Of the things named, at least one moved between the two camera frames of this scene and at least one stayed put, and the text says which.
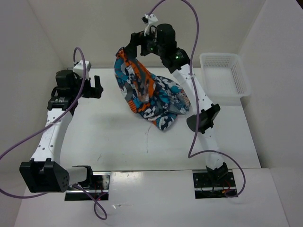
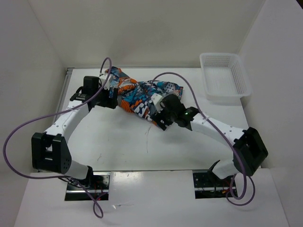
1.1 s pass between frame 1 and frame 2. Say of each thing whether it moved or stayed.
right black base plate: stayed
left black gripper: moved
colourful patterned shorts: moved
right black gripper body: moved
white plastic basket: stayed
